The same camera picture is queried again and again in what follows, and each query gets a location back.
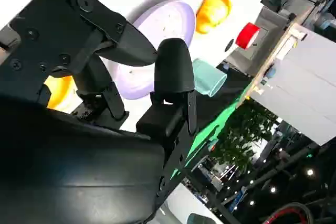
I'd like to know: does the lilac plate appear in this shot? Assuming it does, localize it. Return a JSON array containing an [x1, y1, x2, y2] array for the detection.
[[101, 0, 197, 101]]

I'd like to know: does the orange and white bread roll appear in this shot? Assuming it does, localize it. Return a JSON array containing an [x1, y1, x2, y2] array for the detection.
[[195, 0, 233, 35], [43, 75, 80, 115]]

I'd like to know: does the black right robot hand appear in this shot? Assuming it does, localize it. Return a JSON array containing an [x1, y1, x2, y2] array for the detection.
[[0, 0, 197, 224]]

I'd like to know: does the white partition panel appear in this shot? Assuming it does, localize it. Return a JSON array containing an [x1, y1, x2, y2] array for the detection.
[[246, 21, 336, 146]]

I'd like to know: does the grey cabinet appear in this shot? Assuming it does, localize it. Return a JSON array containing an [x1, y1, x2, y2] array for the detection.
[[225, 6, 292, 78]]

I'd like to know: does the pale green mug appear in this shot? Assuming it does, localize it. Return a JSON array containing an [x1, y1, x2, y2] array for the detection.
[[191, 58, 228, 98]]

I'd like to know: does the red hoop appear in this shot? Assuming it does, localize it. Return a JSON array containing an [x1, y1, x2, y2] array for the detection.
[[264, 202, 317, 224]]

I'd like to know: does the red tape roll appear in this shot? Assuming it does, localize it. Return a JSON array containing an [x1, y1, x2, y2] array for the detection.
[[235, 22, 261, 50]]

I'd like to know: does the green leafy plant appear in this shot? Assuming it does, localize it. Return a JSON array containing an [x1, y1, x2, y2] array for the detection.
[[209, 100, 279, 173]]

